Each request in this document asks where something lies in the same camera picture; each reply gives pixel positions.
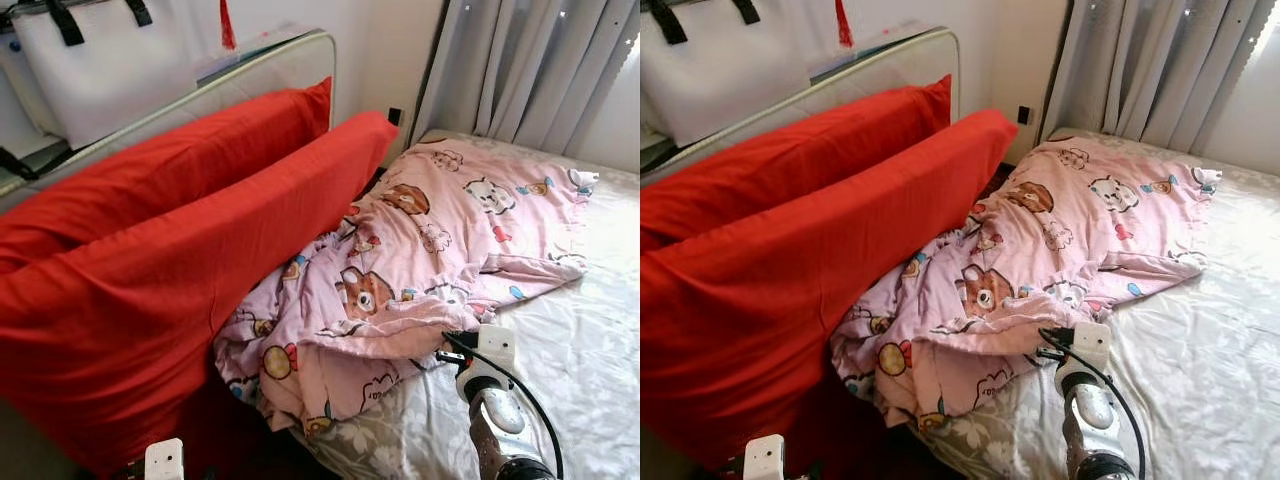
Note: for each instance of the pink cartoon print blanket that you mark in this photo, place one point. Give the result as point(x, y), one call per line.
point(1040, 255)
point(420, 260)

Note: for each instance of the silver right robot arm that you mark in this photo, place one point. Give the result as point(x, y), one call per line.
point(500, 415)
point(1095, 410)

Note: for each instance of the beige floral bed sheet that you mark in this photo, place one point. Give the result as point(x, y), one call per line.
point(1200, 350)
point(580, 350)

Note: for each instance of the red fabric cushion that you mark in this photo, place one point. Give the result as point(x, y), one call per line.
point(780, 165)
point(150, 185)
point(150, 310)
point(780, 300)

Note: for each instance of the grey curtain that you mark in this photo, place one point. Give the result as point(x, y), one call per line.
point(1150, 70)
point(520, 70)

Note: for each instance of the beige padded board metal rim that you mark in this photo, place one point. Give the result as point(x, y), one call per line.
point(250, 85)
point(880, 80)

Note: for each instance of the red tassel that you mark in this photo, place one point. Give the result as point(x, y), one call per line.
point(227, 30)
point(844, 28)

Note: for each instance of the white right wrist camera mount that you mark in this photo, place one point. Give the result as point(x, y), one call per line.
point(497, 348)
point(1092, 345)

